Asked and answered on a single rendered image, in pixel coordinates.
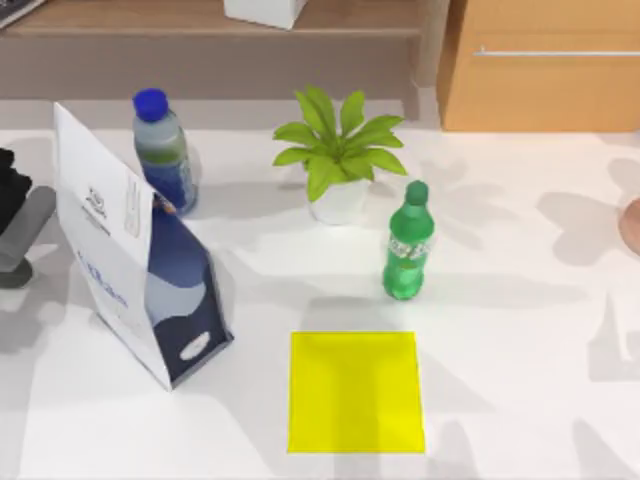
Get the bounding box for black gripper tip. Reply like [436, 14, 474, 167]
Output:
[0, 146, 34, 237]

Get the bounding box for green plant in white pot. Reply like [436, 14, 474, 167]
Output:
[271, 84, 410, 227]

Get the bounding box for white box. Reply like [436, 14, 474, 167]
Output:
[222, 0, 309, 32]

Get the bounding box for long metal handle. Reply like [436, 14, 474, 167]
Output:
[473, 45, 640, 58]

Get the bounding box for blue capped clear bottle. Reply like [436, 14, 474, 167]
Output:
[131, 88, 200, 217]

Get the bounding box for flat yellow square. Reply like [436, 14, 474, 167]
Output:
[286, 330, 427, 455]

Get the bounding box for white and blue carton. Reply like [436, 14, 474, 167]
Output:
[53, 101, 236, 393]

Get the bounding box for grey keyboard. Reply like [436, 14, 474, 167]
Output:
[0, 0, 46, 30]

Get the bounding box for wooden open shelf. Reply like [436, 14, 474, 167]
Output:
[0, 0, 424, 98]

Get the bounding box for wooden cupboard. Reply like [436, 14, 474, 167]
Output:
[436, 0, 640, 133]

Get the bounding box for salmon-coloured round object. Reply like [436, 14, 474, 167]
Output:
[618, 196, 640, 252]

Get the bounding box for green bottle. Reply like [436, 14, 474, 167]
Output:
[382, 180, 437, 302]

